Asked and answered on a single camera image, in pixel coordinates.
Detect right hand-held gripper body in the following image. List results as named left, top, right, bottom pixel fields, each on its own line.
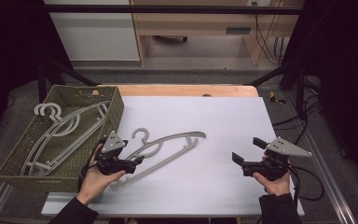
left=241, top=136, right=312, bottom=182

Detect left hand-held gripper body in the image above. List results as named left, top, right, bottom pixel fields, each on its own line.
left=94, top=130, right=138, bottom=176

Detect grey plastic clothes hanger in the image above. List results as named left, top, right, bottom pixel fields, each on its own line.
left=24, top=102, right=112, bottom=176
left=109, top=127, right=207, bottom=191
left=21, top=102, right=111, bottom=177

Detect green woven basket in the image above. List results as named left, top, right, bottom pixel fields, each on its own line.
left=0, top=85, right=126, bottom=193

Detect person's right hand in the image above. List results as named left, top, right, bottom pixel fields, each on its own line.
left=252, top=154, right=292, bottom=197

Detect person's left hand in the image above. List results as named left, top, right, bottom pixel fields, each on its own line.
left=76, top=145, right=128, bottom=206

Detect white table sheet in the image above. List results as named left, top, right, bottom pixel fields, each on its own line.
left=41, top=95, right=306, bottom=217

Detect yellow and black object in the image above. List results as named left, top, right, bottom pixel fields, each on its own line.
left=268, top=91, right=287, bottom=105

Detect black metal stand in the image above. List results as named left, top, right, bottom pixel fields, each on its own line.
left=244, top=61, right=310, bottom=119
left=36, top=58, right=101, bottom=105

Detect white cabinet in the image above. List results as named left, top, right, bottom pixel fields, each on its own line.
left=43, top=0, right=141, bottom=63

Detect office chair base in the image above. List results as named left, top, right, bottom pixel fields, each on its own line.
left=151, top=35, right=189, bottom=44

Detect black curtain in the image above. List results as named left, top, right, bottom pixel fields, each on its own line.
left=0, top=0, right=73, bottom=147
left=281, top=0, right=358, bottom=188

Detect wooden cabinet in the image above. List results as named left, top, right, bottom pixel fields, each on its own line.
left=130, top=0, right=306, bottom=67

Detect black floor cables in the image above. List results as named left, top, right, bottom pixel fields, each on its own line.
left=272, top=92, right=324, bottom=147

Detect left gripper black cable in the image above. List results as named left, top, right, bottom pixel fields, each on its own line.
left=78, top=140, right=104, bottom=189

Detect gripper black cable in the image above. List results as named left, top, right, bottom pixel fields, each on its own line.
left=78, top=140, right=104, bottom=189
left=286, top=163, right=326, bottom=203

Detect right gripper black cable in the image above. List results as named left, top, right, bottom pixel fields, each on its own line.
left=286, top=163, right=326, bottom=203

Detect black hanging cables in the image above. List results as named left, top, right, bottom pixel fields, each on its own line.
left=253, top=2, right=285, bottom=66

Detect black horizontal frame bar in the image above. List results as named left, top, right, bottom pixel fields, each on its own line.
left=40, top=4, right=307, bottom=16

